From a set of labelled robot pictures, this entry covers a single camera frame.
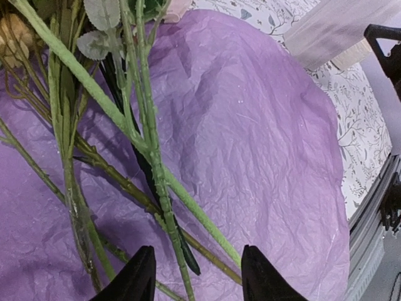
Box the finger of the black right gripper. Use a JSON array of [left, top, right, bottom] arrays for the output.
[[363, 24, 401, 101]]

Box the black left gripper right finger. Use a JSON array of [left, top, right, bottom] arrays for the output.
[[241, 245, 306, 301]]

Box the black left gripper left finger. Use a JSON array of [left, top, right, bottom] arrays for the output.
[[90, 246, 156, 301]]

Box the white ribbed vase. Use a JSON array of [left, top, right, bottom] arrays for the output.
[[283, 0, 400, 70]]

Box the purple wrapping paper sheet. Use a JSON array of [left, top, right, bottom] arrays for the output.
[[1, 9, 350, 300]]

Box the pink paper flower bouquet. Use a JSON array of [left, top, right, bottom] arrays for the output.
[[0, 0, 244, 301]]

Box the floral tablecloth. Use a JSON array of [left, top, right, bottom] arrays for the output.
[[190, 0, 392, 219]]

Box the aluminium front rail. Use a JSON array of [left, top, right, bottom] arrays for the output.
[[345, 154, 400, 300]]

